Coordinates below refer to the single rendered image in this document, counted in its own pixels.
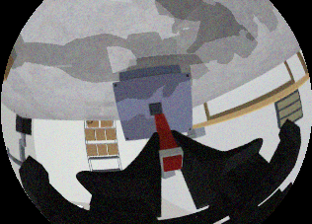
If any dark red peg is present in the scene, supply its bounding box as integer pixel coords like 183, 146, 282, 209
153, 113, 184, 172

